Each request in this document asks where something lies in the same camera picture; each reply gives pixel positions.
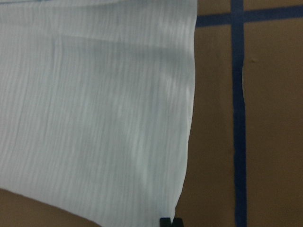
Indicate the light blue button shirt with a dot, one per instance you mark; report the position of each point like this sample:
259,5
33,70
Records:
96,104

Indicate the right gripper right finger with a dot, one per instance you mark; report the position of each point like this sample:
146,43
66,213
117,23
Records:
177,222

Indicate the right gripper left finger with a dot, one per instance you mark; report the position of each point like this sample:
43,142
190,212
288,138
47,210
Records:
165,222

